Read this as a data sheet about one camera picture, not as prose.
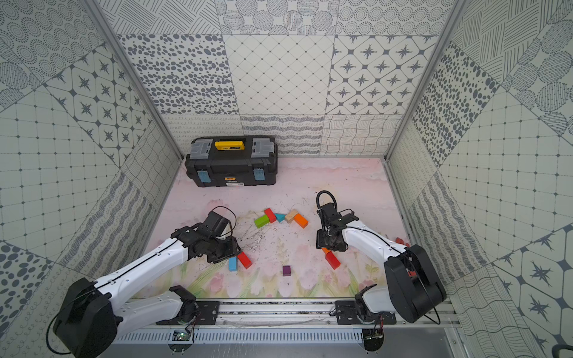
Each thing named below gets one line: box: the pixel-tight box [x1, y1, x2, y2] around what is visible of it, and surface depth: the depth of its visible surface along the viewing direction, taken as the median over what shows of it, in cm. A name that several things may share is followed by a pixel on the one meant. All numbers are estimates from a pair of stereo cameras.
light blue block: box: [228, 255, 239, 272], surface depth 85 cm
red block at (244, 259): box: [237, 251, 253, 270], surface depth 85 cm
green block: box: [254, 214, 270, 229], surface depth 97 cm
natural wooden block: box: [285, 208, 299, 224], surface depth 97 cm
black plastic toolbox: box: [184, 134, 279, 188], surface depth 101 cm
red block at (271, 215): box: [264, 207, 277, 224], surface depth 97 cm
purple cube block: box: [282, 265, 291, 277], surface depth 83 cm
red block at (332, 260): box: [324, 250, 341, 270], surface depth 87 cm
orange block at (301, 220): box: [293, 213, 309, 229], surface depth 98 cm
